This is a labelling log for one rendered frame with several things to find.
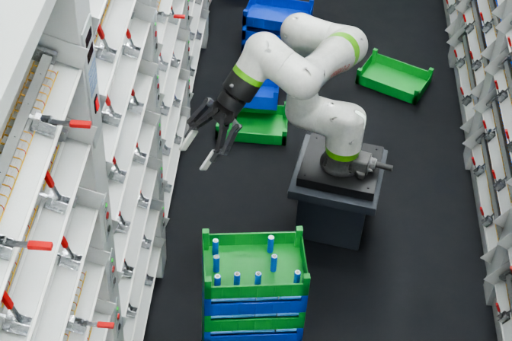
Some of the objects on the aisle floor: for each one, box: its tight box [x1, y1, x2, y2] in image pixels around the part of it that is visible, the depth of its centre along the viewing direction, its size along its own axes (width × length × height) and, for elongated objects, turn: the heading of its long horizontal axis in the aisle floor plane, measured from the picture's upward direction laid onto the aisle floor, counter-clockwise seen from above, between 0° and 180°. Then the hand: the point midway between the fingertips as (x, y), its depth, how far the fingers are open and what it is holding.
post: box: [136, 0, 167, 278], centre depth 256 cm, size 20×9×174 cm, turn 83°
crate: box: [216, 101, 288, 146], centre depth 371 cm, size 30×20×8 cm
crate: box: [243, 79, 279, 110], centre depth 380 cm, size 30×20×8 cm
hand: (196, 152), depth 244 cm, fingers open, 8 cm apart
